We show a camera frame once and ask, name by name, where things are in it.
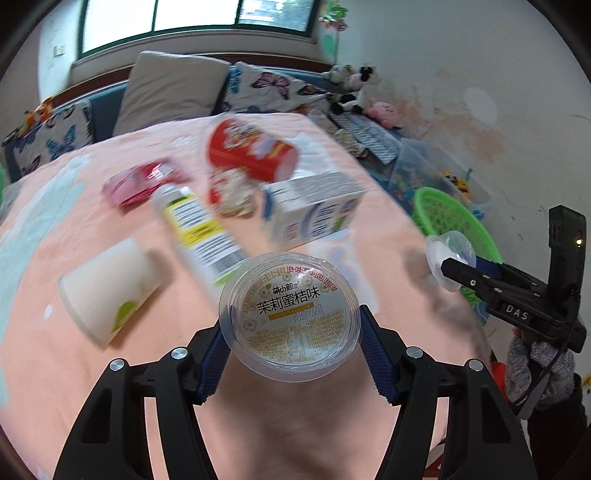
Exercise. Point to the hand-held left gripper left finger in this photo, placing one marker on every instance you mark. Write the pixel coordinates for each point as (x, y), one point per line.
(212, 364)

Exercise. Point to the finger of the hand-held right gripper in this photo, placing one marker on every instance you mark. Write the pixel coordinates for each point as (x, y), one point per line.
(490, 266)
(457, 273)

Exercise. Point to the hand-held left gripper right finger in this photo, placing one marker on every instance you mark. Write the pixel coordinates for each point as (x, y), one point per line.
(376, 360)

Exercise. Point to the small clear plastic cup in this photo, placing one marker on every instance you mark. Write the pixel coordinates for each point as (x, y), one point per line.
(443, 249)

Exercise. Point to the green plastic basket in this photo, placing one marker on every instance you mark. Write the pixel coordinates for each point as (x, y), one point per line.
(438, 212)

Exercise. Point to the clear jelly cup gold lid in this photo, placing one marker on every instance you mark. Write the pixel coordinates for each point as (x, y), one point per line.
(288, 314)

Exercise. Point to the white paper cup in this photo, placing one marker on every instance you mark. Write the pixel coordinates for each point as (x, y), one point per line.
(111, 281)

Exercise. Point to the white milk carton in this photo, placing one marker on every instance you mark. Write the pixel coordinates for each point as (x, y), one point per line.
(314, 212)

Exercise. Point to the red printed paper cup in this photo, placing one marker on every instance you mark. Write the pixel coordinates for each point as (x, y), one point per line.
(240, 152)

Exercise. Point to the person's right forearm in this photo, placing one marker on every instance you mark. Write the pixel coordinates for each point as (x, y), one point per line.
(558, 438)

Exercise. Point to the person's right hand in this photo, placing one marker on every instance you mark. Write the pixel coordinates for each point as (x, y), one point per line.
(549, 364)

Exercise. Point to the yellow toy truck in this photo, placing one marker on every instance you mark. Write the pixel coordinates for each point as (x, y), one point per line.
(455, 180)

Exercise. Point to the clear plastic storage box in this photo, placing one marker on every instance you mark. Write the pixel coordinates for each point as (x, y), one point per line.
(415, 166)

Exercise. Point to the grey patterned cloth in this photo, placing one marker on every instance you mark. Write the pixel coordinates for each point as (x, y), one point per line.
(369, 138)

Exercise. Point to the beige printed clothing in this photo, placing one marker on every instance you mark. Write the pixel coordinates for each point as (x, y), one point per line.
(348, 141)

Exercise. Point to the red white snack wrapper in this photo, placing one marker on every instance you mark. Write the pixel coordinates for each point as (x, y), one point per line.
(231, 194)

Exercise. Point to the pink round plush toy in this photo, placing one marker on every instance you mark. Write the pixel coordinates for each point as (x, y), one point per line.
(385, 115)

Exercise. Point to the pink printed blanket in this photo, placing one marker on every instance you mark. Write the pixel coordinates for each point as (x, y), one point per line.
(92, 217)

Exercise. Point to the pink snack packet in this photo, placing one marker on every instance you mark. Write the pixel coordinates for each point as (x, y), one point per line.
(134, 184)

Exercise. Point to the black white cow plush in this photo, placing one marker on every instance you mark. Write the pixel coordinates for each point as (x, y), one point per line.
(358, 90)

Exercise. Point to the grey plush toy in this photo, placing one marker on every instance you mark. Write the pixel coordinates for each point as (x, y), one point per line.
(334, 74)

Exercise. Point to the large butterfly print pillow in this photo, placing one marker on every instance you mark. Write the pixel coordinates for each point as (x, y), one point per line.
(272, 87)

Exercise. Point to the beige pillow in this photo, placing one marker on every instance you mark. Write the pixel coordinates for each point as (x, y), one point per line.
(171, 92)

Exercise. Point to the small butterfly print cushion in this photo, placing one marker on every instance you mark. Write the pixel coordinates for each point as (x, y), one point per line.
(51, 138)

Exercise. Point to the brown wooden headboard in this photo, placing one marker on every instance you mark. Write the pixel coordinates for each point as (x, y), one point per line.
(258, 61)

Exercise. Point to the orange plush toy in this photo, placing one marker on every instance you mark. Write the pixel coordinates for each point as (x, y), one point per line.
(37, 113)

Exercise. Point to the green framed window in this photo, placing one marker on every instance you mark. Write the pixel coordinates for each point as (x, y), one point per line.
(198, 18)

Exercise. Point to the paper flower wall decoration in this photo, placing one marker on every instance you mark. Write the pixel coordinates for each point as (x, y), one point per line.
(333, 16)

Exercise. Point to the white wall socket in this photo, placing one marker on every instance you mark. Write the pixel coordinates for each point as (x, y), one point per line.
(58, 50)

